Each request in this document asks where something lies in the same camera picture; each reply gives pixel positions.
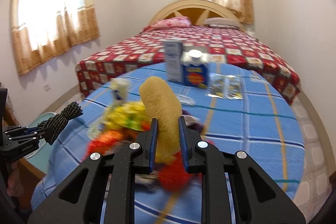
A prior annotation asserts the black knotted rope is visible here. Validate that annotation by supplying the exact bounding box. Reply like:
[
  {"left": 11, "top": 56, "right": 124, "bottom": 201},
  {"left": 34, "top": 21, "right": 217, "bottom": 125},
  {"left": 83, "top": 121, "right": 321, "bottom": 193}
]
[{"left": 37, "top": 101, "right": 84, "bottom": 146}]

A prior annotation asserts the red foam net sleeve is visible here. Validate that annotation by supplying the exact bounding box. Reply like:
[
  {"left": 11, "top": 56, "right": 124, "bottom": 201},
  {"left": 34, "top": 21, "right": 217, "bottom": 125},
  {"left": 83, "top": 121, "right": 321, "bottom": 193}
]
[{"left": 158, "top": 152, "right": 201, "bottom": 192}]

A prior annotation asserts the yellow wrapper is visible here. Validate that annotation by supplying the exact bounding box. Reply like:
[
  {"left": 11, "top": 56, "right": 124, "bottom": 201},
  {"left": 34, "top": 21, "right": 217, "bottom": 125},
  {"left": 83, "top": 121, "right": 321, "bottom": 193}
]
[{"left": 102, "top": 101, "right": 151, "bottom": 131}]

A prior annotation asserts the yellow sponge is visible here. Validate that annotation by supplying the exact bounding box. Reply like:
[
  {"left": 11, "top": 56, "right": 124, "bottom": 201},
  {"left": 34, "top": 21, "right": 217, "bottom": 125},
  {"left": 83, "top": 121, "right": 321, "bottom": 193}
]
[{"left": 139, "top": 76, "right": 182, "bottom": 165}]

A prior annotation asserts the yellow tissue plastic bag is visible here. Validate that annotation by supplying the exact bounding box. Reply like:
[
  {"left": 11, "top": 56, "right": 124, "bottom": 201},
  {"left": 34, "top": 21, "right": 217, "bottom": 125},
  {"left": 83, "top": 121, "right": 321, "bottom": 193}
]
[{"left": 88, "top": 79, "right": 130, "bottom": 140}]

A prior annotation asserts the light blue trash bin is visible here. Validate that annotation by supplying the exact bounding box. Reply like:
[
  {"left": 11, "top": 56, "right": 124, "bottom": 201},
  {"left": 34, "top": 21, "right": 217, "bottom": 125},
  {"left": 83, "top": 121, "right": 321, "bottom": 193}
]
[{"left": 25, "top": 112, "right": 56, "bottom": 174}]

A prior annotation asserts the person's left hand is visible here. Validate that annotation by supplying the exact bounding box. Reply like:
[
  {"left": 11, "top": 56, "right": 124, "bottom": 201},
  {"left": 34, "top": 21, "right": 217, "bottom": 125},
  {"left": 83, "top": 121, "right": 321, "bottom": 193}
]
[{"left": 7, "top": 161, "right": 24, "bottom": 197}]

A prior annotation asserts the wooden dresser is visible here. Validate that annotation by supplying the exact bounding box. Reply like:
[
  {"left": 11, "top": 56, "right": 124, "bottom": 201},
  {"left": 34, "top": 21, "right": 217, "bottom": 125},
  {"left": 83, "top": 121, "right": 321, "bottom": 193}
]
[{"left": 2, "top": 97, "right": 48, "bottom": 214}]

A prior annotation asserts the purple pink crumpled wrapper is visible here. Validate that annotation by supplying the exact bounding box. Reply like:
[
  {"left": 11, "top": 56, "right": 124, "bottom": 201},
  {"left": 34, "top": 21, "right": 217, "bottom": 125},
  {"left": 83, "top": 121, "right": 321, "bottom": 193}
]
[{"left": 182, "top": 110, "right": 205, "bottom": 135}]

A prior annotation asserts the clear plastic wrapper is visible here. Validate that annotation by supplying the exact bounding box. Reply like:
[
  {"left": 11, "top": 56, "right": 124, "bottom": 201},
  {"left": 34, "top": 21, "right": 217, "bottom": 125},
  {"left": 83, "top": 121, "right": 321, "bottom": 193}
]
[{"left": 177, "top": 94, "right": 195, "bottom": 106}]

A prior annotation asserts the left beige curtain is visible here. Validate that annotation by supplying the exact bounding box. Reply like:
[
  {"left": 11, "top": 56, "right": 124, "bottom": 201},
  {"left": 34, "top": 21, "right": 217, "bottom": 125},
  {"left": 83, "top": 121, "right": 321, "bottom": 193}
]
[{"left": 11, "top": 0, "right": 100, "bottom": 76}]

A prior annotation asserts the blue milk carton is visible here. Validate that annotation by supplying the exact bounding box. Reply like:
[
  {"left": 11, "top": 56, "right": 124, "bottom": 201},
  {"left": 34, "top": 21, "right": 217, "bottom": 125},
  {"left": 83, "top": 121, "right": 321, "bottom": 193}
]
[{"left": 181, "top": 49, "right": 210, "bottom": 89}]

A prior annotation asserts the red checkered bed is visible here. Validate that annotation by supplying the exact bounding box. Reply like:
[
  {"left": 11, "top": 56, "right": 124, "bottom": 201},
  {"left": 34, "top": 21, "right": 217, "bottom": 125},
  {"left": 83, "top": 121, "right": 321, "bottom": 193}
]
[{"left": 76, "top": 26, "right": 301, "bottom": 104}]

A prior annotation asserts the white tall carton box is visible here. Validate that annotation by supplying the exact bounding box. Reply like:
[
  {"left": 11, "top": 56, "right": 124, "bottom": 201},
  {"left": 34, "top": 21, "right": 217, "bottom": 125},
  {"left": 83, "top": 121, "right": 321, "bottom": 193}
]
[{"left": 163, "top": 39, "right": 183, "bottom": 83}]

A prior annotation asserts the grey striped pillow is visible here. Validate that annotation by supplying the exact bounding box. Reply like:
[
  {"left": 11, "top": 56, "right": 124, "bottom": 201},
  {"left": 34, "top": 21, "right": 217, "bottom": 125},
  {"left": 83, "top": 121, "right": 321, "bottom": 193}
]
[{"left": 204, "top": 18, "right": 240, "bottom": 30}]

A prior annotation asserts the pink pillow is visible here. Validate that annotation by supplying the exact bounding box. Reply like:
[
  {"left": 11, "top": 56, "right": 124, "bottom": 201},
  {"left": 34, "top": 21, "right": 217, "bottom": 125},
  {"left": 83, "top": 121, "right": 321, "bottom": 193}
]
[{"left": 151, "top": 16, "right": 191, "bottom": 30}]

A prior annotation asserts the cream wooden headboard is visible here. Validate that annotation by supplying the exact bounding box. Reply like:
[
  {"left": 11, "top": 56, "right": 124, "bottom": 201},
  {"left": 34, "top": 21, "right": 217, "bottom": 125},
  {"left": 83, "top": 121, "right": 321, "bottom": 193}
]
[{"left": 149, "top": 0, "right": 245, "bottom": 31}]

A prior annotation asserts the wall socket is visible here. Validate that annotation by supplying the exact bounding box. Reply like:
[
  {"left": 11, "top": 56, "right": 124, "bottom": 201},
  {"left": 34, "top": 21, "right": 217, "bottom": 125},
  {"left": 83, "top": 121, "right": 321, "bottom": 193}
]
[{"left": 44, "top": 84, "right": 51, "bottom": 92}]

